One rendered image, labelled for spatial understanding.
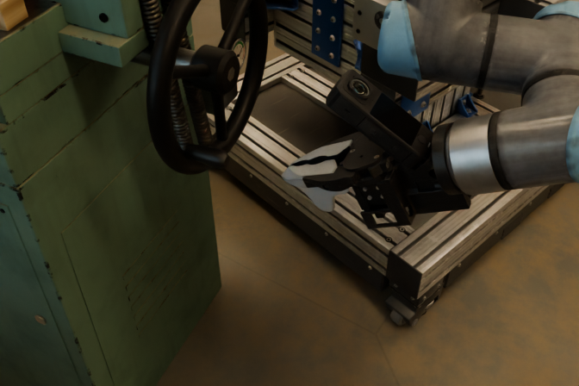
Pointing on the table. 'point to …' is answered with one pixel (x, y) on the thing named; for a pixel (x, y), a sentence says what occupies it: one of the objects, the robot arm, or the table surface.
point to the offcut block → (11, 9)
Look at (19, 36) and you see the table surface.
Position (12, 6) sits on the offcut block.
